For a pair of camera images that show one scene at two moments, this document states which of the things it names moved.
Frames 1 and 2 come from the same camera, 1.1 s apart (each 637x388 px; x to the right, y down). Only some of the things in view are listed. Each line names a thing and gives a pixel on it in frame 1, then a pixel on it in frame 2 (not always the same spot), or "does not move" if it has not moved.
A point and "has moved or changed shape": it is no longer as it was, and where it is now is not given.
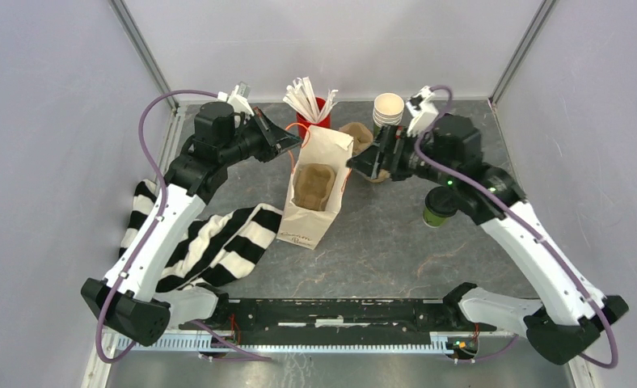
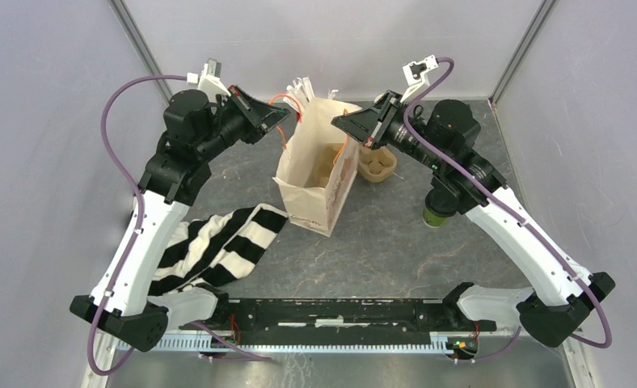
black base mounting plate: (335, 316) does not move
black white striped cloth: (216, 250) does not move
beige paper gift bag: (318, 176) has moved or changed shape
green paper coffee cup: (432, 220) does not move
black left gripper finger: (278, 138) → (265, 113)
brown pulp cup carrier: (313, 184) → (326, 162)
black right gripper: (394, 141) → (370, 125)
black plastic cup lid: (441, 201) does not move
